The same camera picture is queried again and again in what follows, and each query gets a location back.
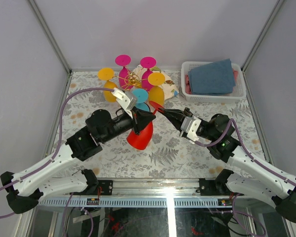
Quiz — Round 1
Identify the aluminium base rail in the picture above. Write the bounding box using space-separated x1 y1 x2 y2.
29 177 292 198

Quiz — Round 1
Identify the gold wine glass rack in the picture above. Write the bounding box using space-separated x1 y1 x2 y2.
127 69 142 90

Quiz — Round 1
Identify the pink folded cloth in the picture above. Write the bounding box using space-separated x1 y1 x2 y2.
185 75 192 94

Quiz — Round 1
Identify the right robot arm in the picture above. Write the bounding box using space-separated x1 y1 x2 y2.
159 108 296 223

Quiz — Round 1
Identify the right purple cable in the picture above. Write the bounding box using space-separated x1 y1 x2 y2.
194 118 296 193

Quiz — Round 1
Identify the yellow wine glass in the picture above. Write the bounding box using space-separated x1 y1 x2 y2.
148 73 165 106
98 68 117 103

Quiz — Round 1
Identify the dinosaur print cloth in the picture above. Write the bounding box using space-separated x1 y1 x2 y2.
132 65 179 100

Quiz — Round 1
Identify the purple cable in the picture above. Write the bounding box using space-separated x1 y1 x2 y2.
194 118 296 193
0 88 116 220

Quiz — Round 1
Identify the red wine glass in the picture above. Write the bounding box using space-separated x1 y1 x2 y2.
126 101 164 150

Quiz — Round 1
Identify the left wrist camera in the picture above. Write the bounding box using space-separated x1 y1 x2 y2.
112 88 137 118

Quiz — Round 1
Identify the white plastic basket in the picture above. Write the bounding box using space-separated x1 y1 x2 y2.
180 61 246 103

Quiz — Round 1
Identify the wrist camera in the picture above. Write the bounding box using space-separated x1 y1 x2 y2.
112 88 137 118
180 116 201 144

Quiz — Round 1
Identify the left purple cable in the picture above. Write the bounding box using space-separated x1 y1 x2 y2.
0 88 116 220

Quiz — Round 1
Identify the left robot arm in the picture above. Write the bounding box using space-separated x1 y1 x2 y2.
0 108 156 214

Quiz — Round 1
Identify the magenta wine glass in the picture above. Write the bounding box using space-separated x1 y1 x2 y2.
140 56 156 91
115 54 132 90

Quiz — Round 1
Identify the blue folded towel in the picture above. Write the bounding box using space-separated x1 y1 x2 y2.
188 59 235 95

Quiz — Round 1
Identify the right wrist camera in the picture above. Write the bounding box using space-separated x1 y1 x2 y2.
180 116 201 144

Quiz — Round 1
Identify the teal wine glass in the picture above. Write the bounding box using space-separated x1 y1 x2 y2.
132 88 150 112

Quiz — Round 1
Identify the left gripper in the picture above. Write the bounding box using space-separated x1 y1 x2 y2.
102 107 156 144

